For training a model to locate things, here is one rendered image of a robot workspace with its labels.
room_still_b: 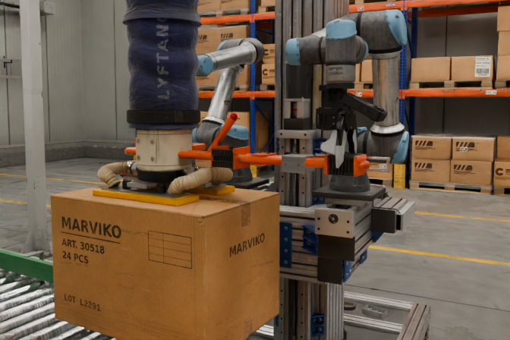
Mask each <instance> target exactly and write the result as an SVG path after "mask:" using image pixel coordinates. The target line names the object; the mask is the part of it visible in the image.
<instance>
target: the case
mask: <svg viewBox="0 0 510 340"><path fill-rule="evenodd" d="M102 187H108V186H107V185H104V186H99V187H91V188H87V189H82V190H74V191H69V192H64V193H60V194H52V195H51V217H52V258H53V279H54V300H55V318H56V319H57V320H61V321H64V322H66V323H71V324H74V325H76V326H80V327H83V328H85V329H89V330H92V331H94V332H98V333H101V334H103V335H107V336H110V337H113V338H117V339H120V340H245V339H246V338H247V337H249V336H250V335H252V334H253V333H254V332H255V331H257V330H258V329H259V328H261V327H262V326H264V325H265V324H266V323H268V322H269V321H270V320H272V319H273V318H274V317H276V316H277V315H279V193H278V192H270V191H262V190H247V189H239V188H235V192H231V193H228V194H223V195H220V196H213V195H205V194H196V195H199V201H197V202H193V203H189V204H185V205H182V206H168V205H162V204H155V203H144V202H138V201H133V200H121V199H115V198H109V197H98V196H93V190H94V189H99V188H102ZM189 194H192V193H189Z"/></svg>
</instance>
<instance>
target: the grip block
mask: <svg viewBox="0 0 510 340"><path fill-rule="evenodd" d="M247 153H250V146H246V147H236V146H230V147H229V146H214V147H211V168H215V167H220V168H233V169H239V168H246V167H250V163H247V162H239V161H238V155H246V154H247Z"/></svg>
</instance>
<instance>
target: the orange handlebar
mask: <svg viewBox="0 0 510 340"><path fill-rule="evenodd" d="M205 149H206V144H204V143H192V150H189V151H188V152H187V151H180V152H179V153H178V157H179V158H181V159H202V160H211V153H207V151H200V150H205ZM124 152H125V153H126V154H128V155H136V147H128V148H126V149H125V150H124ZM238 161H239V162H247V163H251V165H264V166H270V165H282V156H281V155H277V153H247V154H246V155H238ZM324 161H325V158H321V157H313V158H312V159H306V160H305V163H304V164H305V165H306V167H314V168H324ZM369 167H370V163H369V162H368V161H367V160H364V161H360V162H359V165H358V168H359V170H366V169H368V168H369Z"/></svg>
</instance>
